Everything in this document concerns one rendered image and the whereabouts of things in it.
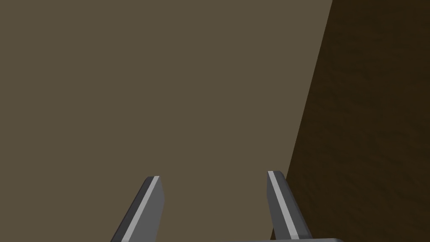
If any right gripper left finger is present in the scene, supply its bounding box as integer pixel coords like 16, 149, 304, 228
110, 175, 165, 242

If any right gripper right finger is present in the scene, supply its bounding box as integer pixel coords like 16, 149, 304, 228
267, 170, 313, 241

